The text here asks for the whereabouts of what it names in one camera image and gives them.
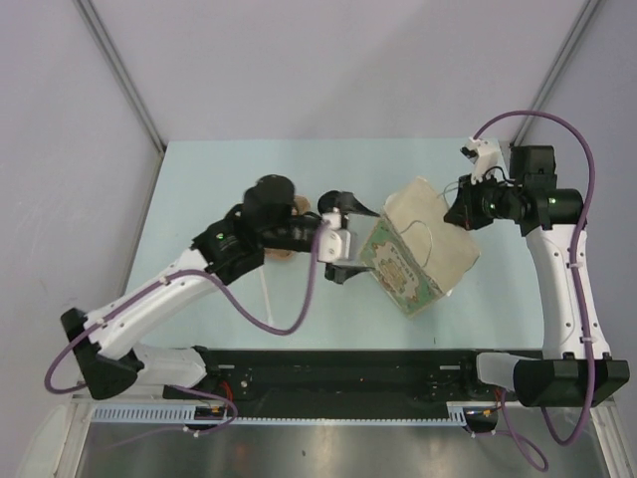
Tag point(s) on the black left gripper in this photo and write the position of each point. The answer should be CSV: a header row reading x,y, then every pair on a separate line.
x,y
349,205

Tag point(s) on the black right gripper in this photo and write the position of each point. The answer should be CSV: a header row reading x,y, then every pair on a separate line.
x,y
464,212

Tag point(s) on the black plastic cup lid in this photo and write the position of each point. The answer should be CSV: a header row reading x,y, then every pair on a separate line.
x,y
328,201

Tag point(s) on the green illustrated paper bag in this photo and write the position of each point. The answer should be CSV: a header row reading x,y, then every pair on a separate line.
x,y
414,255

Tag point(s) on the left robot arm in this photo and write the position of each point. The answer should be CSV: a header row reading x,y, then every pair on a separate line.
x,y
106,341

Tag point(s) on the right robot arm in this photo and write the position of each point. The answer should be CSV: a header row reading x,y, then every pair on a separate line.
x,y
576,367

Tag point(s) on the white paper-wrapped straw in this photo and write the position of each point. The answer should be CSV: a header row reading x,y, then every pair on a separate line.
x,y
266,296

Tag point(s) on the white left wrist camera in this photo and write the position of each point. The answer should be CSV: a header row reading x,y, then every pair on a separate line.
x,y
335,241

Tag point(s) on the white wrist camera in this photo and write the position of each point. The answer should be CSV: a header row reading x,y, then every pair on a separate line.
x,y
335,241
484,155

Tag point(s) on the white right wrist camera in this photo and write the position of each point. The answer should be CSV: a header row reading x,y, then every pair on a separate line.
x,y
484,155

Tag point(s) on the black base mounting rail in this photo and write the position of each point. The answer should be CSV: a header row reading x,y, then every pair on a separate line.
x,y
344,383

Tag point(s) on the white slotted cable duct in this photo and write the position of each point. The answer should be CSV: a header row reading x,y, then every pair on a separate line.
x,y
201,415

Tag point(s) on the aluminium frame post right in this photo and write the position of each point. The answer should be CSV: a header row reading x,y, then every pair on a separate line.
x,y
566,53

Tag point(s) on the aluminium frame post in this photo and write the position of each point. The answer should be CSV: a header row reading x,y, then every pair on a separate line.
x,y
566,53
98,30

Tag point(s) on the aluminium frame post left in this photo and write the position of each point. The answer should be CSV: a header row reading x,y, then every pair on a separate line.
x,y
98,30

